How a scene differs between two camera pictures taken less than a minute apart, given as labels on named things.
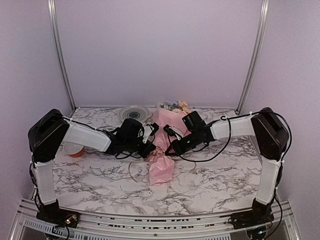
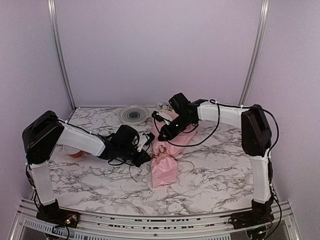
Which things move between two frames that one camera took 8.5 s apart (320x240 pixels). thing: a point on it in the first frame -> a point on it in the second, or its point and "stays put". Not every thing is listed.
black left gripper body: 144,154 -> 138,161
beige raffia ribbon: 129,168 -> 187,161
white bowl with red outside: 73,149 stays put
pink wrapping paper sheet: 162,165 stays put
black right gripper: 179,149 -> 169,133
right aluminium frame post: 263,21 stays put
